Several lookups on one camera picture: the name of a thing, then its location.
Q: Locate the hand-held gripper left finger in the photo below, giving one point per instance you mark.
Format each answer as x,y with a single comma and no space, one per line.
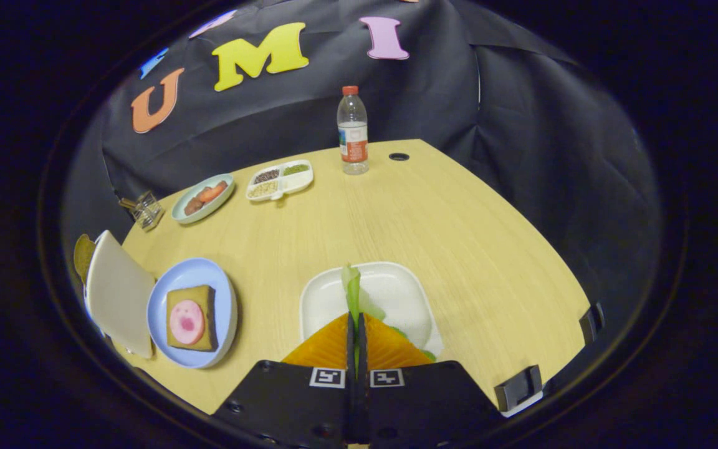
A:
290,405

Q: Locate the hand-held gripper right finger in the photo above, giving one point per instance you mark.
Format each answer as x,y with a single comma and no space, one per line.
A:
427,405

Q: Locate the green lettuce leaf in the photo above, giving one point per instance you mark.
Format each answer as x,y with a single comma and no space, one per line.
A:
353,290

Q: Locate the black table edge clamp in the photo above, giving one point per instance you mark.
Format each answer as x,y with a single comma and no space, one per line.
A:
591,322
518,386

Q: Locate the round blue plate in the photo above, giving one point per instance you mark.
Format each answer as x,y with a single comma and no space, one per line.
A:
222,312

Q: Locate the white square plate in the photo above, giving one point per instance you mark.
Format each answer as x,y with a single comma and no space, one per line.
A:
396,290

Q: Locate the pink ham slice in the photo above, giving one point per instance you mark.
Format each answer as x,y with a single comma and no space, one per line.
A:
186,322

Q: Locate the brown toast slice with ham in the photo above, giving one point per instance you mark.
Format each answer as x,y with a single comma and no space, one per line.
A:
200,293

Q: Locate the white toaster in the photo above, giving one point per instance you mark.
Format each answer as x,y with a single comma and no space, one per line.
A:
119,293

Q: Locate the yellow beans pile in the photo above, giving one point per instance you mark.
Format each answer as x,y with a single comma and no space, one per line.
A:
263,190

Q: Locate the pale green round plate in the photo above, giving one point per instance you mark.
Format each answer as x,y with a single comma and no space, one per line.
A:
184,215

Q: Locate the brown meat slice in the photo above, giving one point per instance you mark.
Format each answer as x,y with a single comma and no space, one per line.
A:
193,205
223,185

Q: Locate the white divided condiment tray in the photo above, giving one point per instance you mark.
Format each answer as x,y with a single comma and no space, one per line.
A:
296,182

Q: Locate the red tomato slice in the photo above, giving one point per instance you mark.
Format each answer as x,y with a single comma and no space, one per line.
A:
211,193

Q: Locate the dark brown beans pile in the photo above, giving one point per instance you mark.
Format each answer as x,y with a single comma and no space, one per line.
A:
266,176

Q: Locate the green beans pile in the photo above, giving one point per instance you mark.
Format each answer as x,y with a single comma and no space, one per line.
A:
295,169

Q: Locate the clear plastic water bottle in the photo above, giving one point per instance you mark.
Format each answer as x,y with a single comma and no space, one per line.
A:
353,131

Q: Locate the black backdrop cloth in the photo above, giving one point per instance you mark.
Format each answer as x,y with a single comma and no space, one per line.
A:
427,100

